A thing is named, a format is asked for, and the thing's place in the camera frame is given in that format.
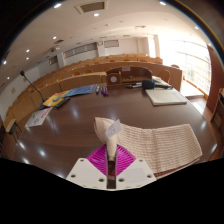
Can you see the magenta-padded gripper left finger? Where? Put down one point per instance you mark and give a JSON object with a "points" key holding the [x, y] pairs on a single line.
{"points": [[85, 173]]}

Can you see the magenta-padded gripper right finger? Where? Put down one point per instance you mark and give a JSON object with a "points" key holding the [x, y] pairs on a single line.
{"points": [[136, 173]]}

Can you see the beige checked towel red trim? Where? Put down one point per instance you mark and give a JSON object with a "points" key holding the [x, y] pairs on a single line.
{"points": [[160, 143]]}

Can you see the white printed paper sheet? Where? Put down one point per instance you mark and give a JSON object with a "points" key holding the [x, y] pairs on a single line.
{"points": [[39, 116]]}

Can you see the black remote control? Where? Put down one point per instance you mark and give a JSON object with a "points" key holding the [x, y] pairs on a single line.
{"points": [[62, 102]]}

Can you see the yellow folder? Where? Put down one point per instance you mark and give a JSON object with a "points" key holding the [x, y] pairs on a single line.
{"points": [[53, 99]]}

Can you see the white notebook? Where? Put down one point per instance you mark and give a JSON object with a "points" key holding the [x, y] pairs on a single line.
{"points": [[166, 96]]}

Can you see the blue folder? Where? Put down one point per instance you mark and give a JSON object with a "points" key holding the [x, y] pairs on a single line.
{"points": [[81, 90]]}

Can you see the blue marker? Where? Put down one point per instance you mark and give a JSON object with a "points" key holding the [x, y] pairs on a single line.
{"points": [[97, 89]]}

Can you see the black board eraser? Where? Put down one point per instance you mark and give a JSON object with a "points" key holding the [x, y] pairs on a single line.
{"points": [[148, 84]]}

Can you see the rows of wooden lecture seats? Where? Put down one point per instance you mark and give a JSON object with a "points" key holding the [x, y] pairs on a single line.
{"points": [[76, 82]]}

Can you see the wooden desk organizer with clock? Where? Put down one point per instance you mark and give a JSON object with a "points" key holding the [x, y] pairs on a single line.
{"points": [[114, 79]]}

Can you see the wooden chair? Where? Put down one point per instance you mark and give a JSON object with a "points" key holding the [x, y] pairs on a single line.
{"points": [[164, 76]]}

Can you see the wooden shelf unit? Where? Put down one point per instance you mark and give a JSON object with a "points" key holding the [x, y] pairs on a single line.
{"points": [[220, 113]]}

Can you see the black gooseneck microphone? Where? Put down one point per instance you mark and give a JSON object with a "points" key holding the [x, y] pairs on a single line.
{"points": [[31, 85]]}

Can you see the large bright window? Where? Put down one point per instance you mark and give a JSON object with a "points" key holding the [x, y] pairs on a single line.
{"points": [[186, 63]]}

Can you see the round ceiling lights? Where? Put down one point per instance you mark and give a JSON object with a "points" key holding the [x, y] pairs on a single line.
{"points": [[96, 14]]}

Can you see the square ceiling air vent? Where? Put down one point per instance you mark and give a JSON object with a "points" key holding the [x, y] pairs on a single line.
{"points": [[91, 7]]}

